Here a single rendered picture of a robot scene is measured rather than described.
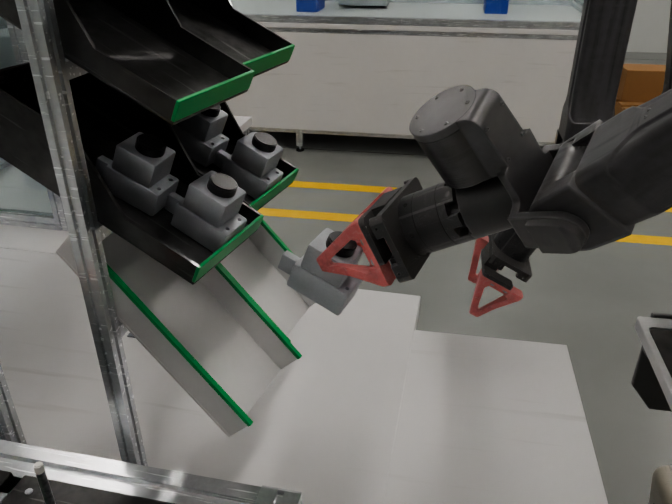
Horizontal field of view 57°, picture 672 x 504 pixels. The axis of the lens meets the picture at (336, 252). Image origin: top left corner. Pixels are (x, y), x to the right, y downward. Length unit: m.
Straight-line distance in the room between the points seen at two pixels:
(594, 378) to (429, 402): 1.61
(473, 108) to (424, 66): 3.86
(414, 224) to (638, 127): 0.20
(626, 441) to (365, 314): 1.35
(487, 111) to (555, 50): 3.89
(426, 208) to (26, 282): 1.00
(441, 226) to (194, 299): 0.36
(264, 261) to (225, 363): 0.21
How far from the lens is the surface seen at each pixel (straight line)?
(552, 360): 1.09
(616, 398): 2.46
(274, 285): 0.90
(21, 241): 1.57
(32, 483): 0.77
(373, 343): 1.07
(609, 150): 0.44
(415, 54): 4.31
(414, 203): 0.54
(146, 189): 0.66
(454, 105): 0.48
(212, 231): 0.64
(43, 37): 0.58
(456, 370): 1.03
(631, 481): 2.19
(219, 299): 0.79
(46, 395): 1.06
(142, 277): 0.76
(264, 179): 0.76
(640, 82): 5.93
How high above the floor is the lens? 1.50
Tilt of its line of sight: 28 degrees down
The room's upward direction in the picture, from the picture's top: straight up
